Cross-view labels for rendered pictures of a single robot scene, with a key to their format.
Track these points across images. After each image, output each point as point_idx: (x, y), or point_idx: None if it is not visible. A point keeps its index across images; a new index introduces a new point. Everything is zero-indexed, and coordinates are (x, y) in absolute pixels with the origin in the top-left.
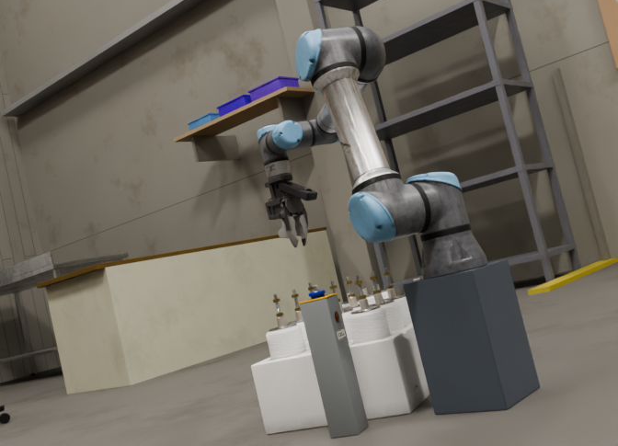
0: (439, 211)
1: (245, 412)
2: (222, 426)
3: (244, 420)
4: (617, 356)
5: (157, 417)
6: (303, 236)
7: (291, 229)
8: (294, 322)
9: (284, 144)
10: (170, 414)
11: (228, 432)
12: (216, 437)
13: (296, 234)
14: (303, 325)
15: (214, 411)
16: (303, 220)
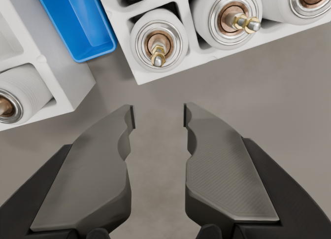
0: None
1: (179, 129)
2: (222, 115)
3: (210, 103)
4: None
5: (172, 213)
6: (127, 119)
7: (237, 137)
8: (258, 11)
9: None
10: (164, 210)
11: (249, 84)
12: (261, 85)
13: (192, 117)
14: None
15: (166, 170)
16: (74, 178)
